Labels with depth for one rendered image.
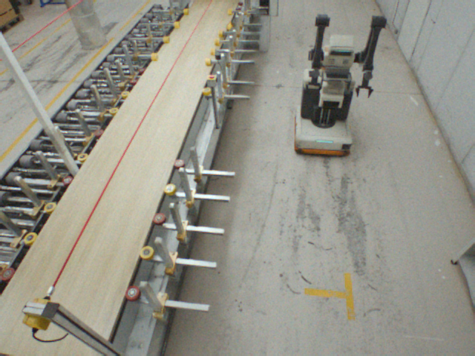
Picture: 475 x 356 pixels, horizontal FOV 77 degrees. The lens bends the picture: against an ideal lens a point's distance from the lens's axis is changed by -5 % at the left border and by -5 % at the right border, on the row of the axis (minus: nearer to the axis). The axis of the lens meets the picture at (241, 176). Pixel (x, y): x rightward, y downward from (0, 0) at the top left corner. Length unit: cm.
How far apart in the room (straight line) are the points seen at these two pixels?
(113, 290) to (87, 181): 92
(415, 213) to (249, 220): 165
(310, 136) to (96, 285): 257
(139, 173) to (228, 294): 121
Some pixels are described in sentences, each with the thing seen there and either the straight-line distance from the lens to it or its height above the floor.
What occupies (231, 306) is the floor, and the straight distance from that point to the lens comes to 270.
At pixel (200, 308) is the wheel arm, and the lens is 184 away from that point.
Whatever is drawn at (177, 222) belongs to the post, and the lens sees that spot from 196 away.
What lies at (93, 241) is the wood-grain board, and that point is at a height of 90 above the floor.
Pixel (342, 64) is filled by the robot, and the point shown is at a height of 113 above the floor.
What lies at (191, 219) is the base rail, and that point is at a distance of 228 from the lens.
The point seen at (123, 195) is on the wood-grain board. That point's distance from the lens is 230.
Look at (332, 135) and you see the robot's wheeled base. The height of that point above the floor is 28.
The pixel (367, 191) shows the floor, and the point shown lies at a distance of 350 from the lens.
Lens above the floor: 254
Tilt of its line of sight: 47 degrees down
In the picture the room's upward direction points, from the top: 3 degrees counter-clockwise
